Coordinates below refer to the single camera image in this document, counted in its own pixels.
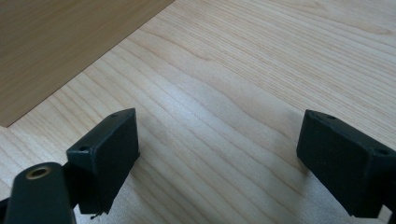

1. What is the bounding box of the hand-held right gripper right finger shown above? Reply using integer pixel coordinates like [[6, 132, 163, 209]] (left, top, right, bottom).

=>
[[296, 108, 396, 219]]

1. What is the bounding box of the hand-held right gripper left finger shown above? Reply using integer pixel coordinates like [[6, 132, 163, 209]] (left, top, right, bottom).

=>
[[63, 107, 140, 217]]

